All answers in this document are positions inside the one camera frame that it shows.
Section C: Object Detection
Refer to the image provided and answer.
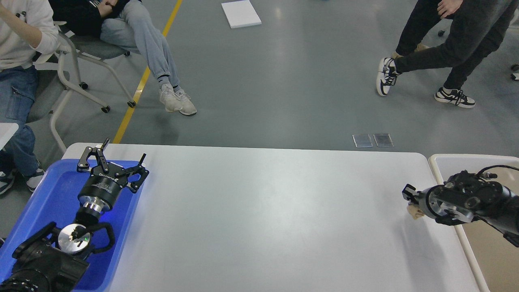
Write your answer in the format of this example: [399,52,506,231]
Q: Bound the left floor socket plate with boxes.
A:
[352,134,373,148]

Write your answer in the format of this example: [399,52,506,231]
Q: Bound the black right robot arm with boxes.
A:
[402,167,519,247]

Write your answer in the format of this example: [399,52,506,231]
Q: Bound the right floor socket plate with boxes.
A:
[374,133,394,148]

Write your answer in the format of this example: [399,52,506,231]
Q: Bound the standing person tan boots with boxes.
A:
[393,0,441,58]

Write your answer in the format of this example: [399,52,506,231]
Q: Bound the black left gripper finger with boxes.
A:
[117,153,150,194]
[77,138,111,176]

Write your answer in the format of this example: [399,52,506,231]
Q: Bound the seated person in jeans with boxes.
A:
[49,0,197,116]

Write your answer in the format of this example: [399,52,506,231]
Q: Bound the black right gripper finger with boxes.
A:
[402,184,420,206]
[434,215,467,226]

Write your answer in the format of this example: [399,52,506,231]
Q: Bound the brown paper ball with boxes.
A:
[406,204,426,220]

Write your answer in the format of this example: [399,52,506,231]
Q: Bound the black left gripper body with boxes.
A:
[77,162,137,213]

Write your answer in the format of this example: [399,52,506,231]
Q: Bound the white flat box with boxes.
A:
[221,0,262,28]

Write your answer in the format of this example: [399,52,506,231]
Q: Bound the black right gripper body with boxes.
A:
[418,185,450,220]

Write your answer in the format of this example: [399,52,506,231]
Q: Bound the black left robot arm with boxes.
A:
[1,139,149,292]

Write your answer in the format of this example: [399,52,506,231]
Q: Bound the beige plastic bin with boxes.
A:
[429,155,519,292]

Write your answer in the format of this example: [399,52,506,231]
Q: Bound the floor socket plate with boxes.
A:
[374,133,394,148]
[352,134,373,148]

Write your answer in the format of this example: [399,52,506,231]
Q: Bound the white side table corner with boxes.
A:
[0,122,19,149]

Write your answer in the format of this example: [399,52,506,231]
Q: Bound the grey office chair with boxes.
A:
[26,21,137,152]

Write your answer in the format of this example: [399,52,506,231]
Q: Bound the seated person white sweater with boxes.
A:
[0,0,59,193]

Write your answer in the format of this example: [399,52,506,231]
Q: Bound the blue plastic tray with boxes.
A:
[0,159,141,292]

